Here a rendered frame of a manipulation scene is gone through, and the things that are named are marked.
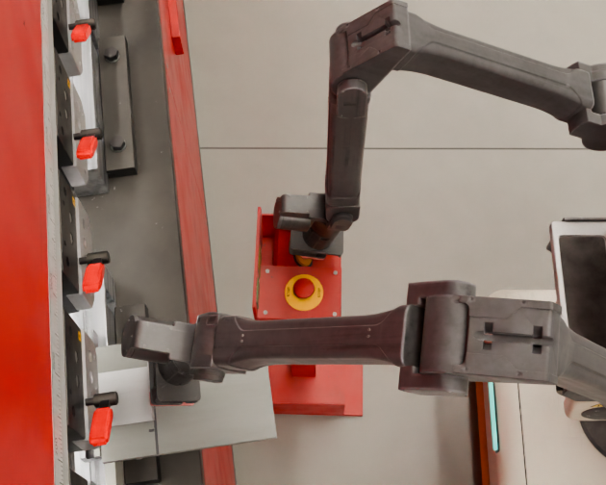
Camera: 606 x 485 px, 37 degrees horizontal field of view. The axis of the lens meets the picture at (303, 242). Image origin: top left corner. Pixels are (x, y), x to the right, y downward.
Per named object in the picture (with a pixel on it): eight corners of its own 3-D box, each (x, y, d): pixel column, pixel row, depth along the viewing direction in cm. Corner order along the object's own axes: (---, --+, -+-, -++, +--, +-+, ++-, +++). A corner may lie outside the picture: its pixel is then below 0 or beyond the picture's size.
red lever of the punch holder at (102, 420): (109, 435, 108) (116, 388, 116) (75, 440, 107) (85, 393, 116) (112, 446, 108) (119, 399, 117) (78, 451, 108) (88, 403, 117)
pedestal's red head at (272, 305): (340, 340, 175) (341, 309, 159) (258, 338, 176) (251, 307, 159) (340, 246, 183) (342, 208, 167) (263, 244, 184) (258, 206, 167)
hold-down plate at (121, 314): (162, 482, 144) (158, 479, 141) (128, 487, 143) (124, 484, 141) (148, 308, 156) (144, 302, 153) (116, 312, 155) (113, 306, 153)
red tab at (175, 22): (184, 54, 216) (180, 37, 210) (175, 55, 216) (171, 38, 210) (179, 5, 222) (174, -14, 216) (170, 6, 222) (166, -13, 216)
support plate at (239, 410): (277, 438, 135) (276, 437, 134) (102, 464, 134) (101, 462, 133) (262, 325, 142) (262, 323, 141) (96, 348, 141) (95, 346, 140)
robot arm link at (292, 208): (355, 220, 150) (354, 175, 154) (290, 213, 148) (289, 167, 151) (335, 249, 161) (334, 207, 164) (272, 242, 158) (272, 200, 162)
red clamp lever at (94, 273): (101, 281, 116) (108, 248, 124) (69, 286, 115) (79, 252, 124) (104, 293, 116) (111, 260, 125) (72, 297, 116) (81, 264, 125)
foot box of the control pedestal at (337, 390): (362, 416, 235) (365, 405, 224) (267, 414, 236) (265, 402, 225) (363, 344, 243) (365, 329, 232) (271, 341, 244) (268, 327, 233)
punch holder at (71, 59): (83, 82, 145) (56, 17, 130) (31, 89, 145) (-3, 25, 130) (79, 8, 151) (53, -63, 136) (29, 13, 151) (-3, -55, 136)
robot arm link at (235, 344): (481, 398, 87) (490, 290, 89) (444, 389, 83) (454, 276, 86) (213, 389, 118) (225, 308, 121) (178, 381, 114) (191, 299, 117)
